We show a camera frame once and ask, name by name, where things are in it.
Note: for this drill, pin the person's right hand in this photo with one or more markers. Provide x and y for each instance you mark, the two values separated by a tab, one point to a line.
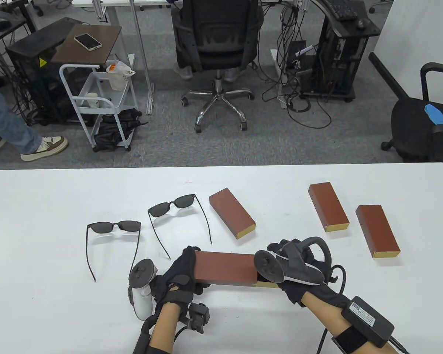
317	291

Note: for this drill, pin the person's left hand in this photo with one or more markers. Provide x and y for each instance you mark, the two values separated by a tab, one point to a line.
177	284

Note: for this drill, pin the brown sliding storage box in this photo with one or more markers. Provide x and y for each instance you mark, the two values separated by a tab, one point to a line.
230	210
225	267
326	204
376	228

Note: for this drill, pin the black sunglasses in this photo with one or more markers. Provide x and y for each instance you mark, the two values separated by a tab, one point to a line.
101	227
160	209

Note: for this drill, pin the black forearm sensor pack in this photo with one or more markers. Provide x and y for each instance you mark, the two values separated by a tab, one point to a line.
369	320
142	339

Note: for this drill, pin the person's left forearm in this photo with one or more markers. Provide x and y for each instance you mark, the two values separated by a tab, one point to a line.
164	332

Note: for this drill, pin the person's right forearm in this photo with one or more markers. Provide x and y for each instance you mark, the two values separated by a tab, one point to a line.
328	313

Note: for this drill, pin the white grey hand controller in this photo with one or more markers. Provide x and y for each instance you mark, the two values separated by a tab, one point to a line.
299	267
142	276

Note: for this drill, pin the black bag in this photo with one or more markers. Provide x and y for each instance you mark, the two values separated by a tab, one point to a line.
110	132

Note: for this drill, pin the black office chair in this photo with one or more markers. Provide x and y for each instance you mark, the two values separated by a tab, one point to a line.
217	40
413	125

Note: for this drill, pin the white paper cup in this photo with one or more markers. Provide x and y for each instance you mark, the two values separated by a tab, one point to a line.
92	100

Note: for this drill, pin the white utility cart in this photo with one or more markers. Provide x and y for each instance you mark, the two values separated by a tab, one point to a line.
103	86

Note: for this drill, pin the blue cloth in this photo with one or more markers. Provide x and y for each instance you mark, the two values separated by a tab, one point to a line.
441	116

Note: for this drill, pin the white plastic bag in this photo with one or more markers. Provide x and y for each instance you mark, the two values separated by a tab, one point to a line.
118	77

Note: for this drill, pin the black computer tower yellow sticker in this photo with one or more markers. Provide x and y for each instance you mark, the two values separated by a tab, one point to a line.
33	84

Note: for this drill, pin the brown side table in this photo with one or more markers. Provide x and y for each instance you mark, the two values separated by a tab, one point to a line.
77	55

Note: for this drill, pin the white smartphone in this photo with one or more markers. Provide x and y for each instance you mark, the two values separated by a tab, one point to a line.
88	41

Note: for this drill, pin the black computer desk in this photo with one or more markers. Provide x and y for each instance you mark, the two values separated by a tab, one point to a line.
369	29

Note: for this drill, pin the white partition panel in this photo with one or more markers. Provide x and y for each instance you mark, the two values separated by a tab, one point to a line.
421	37

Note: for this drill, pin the black keyboard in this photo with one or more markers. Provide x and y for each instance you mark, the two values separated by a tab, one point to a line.
341	9

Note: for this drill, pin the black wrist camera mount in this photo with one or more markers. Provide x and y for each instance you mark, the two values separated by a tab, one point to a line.
198	317

